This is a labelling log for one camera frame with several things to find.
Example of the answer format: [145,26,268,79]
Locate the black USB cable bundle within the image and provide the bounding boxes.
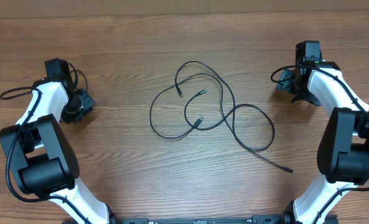
[174,60,295,174]

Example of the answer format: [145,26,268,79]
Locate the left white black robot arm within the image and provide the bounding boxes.
[0,58,119,223]

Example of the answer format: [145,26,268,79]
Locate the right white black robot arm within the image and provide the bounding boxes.
[261,40,369,223]

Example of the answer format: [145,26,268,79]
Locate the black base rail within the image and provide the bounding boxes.
[110,212,299,224]

